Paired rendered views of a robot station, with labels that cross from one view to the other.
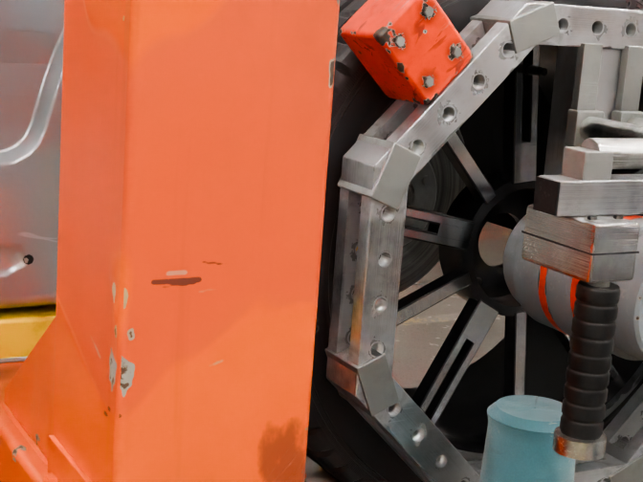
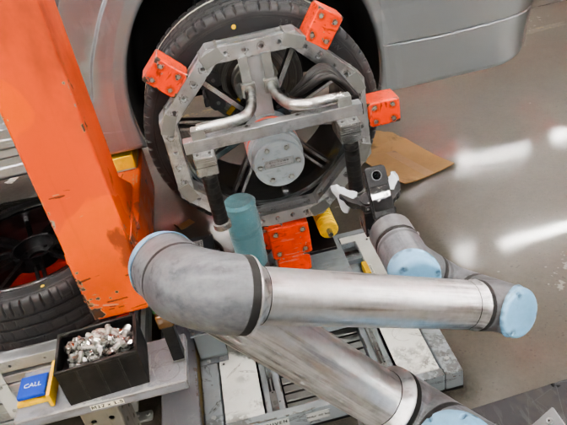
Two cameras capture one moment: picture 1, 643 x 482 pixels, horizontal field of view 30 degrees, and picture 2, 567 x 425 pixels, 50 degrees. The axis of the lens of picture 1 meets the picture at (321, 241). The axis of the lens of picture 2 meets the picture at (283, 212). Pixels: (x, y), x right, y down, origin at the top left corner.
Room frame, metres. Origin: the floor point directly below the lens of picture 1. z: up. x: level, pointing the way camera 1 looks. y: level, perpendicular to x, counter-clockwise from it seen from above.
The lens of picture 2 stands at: (-0.08, -0.90, 1.56)
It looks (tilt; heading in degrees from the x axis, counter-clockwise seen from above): 33 degrees down; 26
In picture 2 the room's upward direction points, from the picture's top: 11 degrees counter-clockwise
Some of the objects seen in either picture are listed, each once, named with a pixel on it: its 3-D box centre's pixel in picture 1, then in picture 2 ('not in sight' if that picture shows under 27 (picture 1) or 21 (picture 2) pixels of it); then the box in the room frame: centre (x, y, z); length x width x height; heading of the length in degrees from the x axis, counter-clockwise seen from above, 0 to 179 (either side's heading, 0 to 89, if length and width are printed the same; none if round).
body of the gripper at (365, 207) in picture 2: not in sight; (380, 217); (0.96, -0.63, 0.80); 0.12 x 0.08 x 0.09; 29
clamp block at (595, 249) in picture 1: (579, 239); (205, 158); (0.99, -0.22, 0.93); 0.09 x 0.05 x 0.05; 30
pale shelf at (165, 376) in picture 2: not in sight; (105, 379); (0.70, 0.06, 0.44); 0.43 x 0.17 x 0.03; 120
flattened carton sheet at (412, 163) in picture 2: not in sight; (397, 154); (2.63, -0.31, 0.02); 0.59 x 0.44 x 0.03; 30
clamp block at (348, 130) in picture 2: not in sight; (346, 125); (1.16, -0.51, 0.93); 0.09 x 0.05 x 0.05; 30
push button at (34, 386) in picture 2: not in sight; (34, 387); (0.61, 0.21, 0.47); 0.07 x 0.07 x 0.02; 30
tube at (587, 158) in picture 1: (592, 106); (222, 96); (1.10, -0.24, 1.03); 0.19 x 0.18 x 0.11; 30
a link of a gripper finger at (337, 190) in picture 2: not in sight; (343, 201); (1.02, -0.53, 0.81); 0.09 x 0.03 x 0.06; 65
